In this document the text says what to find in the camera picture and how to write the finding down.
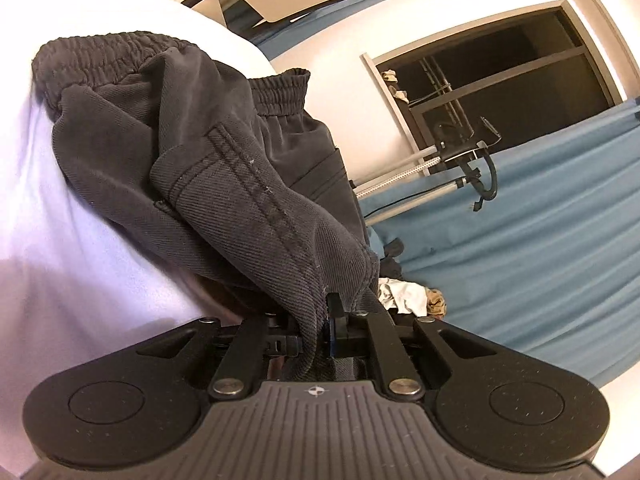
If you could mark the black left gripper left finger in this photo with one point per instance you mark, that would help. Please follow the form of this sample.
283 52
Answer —
242 354

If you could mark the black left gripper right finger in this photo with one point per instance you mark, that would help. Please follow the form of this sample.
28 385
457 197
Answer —
368 333

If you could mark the dark grey shorts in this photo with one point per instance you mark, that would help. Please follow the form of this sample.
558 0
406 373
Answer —
226 176

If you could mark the pile of mixed clothes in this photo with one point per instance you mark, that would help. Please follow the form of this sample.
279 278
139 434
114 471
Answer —
395 292

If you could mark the blue curtain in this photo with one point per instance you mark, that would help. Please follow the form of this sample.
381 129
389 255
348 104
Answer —
551 266

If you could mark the tripod with phone clamp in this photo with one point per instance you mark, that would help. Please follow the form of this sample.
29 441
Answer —
462 163

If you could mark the dark window with frame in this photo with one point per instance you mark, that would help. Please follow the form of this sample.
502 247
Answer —
506 79

